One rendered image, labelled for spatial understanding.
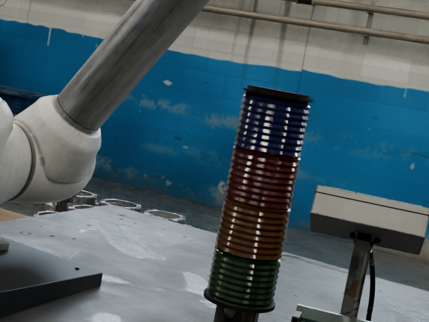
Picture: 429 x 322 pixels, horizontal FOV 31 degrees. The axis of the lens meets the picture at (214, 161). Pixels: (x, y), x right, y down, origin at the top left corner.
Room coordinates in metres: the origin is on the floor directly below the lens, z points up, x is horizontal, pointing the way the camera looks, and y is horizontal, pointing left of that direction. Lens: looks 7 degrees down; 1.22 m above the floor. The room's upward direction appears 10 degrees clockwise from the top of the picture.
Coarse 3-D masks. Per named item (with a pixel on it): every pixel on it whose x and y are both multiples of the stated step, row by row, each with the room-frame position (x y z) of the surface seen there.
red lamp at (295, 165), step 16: (240, 160) 0.65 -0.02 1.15; (256, 160) 0.64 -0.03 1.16; (272, 160) 0.64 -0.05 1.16; (288, 160) 0.65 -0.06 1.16; (240, 176) 0.65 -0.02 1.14; (256, 176) 0.64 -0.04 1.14; (272, 176) 0.64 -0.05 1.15; (288, 176) 0.65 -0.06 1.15; (240, 192) 0.65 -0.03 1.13; (256, 192) 0.64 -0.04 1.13; (272, 192) 0.64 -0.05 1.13; (288, 192) 0.65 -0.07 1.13; (272, 208) 0.64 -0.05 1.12; (288, 208) 0.66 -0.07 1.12
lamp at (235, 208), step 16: (224, 208) 0.66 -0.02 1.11; (240, 208) 0.65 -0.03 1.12; (256, 208) 0.64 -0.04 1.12; (224, 224) 0.65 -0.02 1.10; (240, 224) 0.64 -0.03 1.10; (256, 224) 0.64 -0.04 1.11; (272, 224) 0.64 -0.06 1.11; (224, 240) 0.65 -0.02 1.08; (240, 240) 0.64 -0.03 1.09; (256, 240) 0.64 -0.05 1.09; (272, 240) 0.65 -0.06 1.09; (240, 256) 0.64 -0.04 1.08; (256, 256) 0.64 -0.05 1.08; (272, 256) 0.65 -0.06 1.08
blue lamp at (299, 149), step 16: (256, 96) 0.65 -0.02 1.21; (240, 112) 0.66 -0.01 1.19; (256, 112) 0.65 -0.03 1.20; (272, 112) 0.64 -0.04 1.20; (288, 112) 0.64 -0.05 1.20; (304, 112) 0.65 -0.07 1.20; (240, 128) 0.66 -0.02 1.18; (256, 128) 0.64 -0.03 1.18; (272, 128) 0.64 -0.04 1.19; (288, 128) 0.64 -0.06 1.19; (304, 128) 0.66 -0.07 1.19; (240, 144) 0.65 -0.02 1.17; (256, 144) 0.64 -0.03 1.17; (272, 144) 0.64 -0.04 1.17; (288, 144) 0.65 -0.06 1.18
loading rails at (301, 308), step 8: (296, 312) 1.01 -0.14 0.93; (304, 312) 1.02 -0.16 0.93; (312, 312) 1.02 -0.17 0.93; (320, 312) 1.02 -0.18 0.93; (328, 312) 1.02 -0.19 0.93; (296, 320) 0.99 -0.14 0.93; (304, 320) 1.02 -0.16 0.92; (312, 320) 1.01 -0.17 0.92; (320, 320) 1.01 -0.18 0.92; (328, 320) 1.01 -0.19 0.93; (336, 320) 1.01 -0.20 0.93; (344, 320) 1.01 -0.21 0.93; (352, 320) 1.01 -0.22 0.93; (360, 320) 1.01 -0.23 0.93
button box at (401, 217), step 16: (320, 192) 1.16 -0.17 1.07; (336, 192) 1.16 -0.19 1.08; (352, 192) 1.16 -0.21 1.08; (320, 208) 1.15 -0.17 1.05; (336, 208) 1.15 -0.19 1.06; (352, 208) 1.15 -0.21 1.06; (368, 208) 1.14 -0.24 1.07; (384, 208) 1.14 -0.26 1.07; (400, 208) 1.14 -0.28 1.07; (416, 208) 1.14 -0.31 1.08; (320, 224) 1.17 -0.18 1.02; (336, 224) 1.15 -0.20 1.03; (352, 224) 1.14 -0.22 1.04; (368, 224) 1.13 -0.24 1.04; (384, 224) 1.13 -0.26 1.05; (400, 224) 1.13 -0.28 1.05; (416, 224) 1.12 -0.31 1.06; (352, 240) 1.19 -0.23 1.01; (384, 240) 1.15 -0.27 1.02; (400, 240) 1.14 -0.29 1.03; (416, 240) 1.12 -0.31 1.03
